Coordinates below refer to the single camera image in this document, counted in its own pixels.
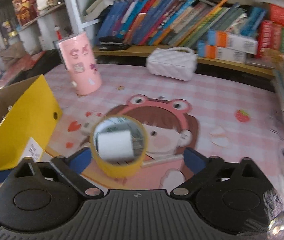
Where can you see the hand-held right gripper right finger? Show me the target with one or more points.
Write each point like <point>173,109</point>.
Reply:
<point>194,160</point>

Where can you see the pink cylinder canister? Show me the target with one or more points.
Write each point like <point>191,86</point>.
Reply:
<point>80,62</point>

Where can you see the white quilted handbag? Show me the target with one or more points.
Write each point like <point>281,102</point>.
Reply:
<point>172,62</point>

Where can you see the white bookshelf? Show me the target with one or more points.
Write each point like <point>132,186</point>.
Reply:
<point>70,7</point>

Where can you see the red tassel ornament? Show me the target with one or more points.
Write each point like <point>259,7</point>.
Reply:
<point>57,33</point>

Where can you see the yellow tape roll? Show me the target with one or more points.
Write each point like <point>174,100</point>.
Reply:
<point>118,168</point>

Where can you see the orange and white box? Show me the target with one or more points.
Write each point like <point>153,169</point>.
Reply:
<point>222,53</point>
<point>232,41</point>

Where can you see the red paper sheet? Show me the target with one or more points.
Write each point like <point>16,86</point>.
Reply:
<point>17,67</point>

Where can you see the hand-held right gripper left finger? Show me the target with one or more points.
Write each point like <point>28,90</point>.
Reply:
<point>82,160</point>

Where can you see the small doll ornament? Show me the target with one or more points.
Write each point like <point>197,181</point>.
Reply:
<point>6,26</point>

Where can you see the long row of colourful books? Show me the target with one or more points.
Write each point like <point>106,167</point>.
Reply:
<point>169,22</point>

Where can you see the beige towel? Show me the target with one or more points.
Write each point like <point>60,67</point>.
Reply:
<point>12,52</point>

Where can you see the row of red green books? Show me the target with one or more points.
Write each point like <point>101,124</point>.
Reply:
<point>277,40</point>

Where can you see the beige book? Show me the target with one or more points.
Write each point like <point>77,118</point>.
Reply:
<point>102,1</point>

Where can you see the pink printed tablecloth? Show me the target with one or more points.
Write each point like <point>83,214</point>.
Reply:
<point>207,100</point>

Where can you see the black pouch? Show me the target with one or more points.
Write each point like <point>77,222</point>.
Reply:
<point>112,43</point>

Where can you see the yellow cardboard box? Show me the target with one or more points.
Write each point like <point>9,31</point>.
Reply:
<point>19,120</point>

